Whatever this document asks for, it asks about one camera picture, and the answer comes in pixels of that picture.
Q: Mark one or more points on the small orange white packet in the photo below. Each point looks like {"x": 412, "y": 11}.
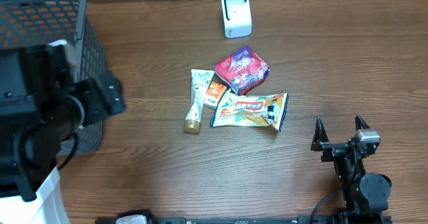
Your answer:
{"x": 214, "y": 94}

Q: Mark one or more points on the red purple snack pack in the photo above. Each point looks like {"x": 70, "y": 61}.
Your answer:
{"x": 242, "y": 70}

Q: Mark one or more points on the white barcode scanner stand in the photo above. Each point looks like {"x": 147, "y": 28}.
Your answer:
{"x": 237, "y": 19}

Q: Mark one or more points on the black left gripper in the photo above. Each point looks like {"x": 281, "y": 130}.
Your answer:
{"x": 101, "y": 109}

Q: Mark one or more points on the grey plastic shopping basket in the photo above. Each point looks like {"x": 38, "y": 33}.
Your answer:
{"x": 28, "y": 25}

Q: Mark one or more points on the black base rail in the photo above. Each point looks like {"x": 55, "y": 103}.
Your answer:
{"x": 145, "y": 216}

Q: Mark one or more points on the white gold cosmetic tube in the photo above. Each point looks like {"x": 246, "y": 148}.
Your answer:
{"x": 200, "y": 82}

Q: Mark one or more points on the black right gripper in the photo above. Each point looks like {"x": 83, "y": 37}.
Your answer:
{"x": 333, "y": 149}

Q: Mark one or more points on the yellow white snack bag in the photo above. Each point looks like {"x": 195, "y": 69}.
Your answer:
{"x": 251, "y": 111}

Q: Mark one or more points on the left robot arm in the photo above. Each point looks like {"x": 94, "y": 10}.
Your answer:
{"x": 41, "y": 107}

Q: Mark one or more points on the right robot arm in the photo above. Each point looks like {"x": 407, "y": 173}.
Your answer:
{"x": 365, "y": 194}

